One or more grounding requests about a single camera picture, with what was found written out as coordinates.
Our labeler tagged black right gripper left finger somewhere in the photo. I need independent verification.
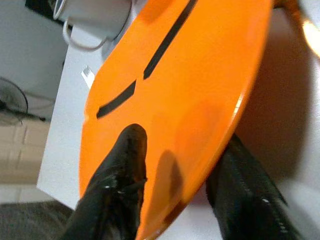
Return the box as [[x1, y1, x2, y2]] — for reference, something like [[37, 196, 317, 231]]
[[59, 123, 149, 240]]

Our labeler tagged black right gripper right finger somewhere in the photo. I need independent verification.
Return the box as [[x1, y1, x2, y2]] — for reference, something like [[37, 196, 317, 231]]
[[205, 133, 304, 240]]

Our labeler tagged orange plastic plate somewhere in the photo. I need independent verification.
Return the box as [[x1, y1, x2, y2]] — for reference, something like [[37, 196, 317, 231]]
[[78, 0, 274, 240]]

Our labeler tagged grey carpet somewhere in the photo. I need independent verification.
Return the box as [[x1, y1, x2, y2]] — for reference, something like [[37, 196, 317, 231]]
[[0, 199, 76, 240]]

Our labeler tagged black standing fan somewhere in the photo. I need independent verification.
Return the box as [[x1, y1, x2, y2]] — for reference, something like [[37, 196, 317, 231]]
[[0, 76, 47, 124]]

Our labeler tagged pale grey ceramic mug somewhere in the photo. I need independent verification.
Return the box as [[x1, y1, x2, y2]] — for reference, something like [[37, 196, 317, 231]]
[[53, 0, 134, 52]]

